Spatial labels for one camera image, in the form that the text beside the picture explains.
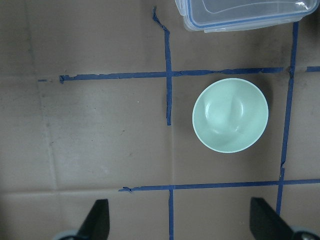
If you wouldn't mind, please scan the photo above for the clear plastic food container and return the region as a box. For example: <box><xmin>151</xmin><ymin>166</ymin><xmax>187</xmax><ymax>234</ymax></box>
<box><xmin>175</xmin><ymin>0</ymin><xmax>320</xmax><ymax>33</ymax></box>

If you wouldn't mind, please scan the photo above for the green bowl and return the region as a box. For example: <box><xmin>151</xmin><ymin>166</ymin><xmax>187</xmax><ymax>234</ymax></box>
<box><xmin>192</xmin><ymin>78</ymin><xmax>269</xmax><ymax>154</ymax></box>

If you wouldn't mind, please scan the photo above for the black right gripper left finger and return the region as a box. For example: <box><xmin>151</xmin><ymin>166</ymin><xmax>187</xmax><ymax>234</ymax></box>
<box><xmin>76</xmin><ymin>199</ymin><xmax>110</xmax><ymax>240</ymax></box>

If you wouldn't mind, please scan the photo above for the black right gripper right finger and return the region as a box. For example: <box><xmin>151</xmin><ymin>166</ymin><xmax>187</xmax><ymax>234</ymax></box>
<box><xmin>250</xmin><ymin>197</ymin><xmax>295</xmax><ymax>240</ymax></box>

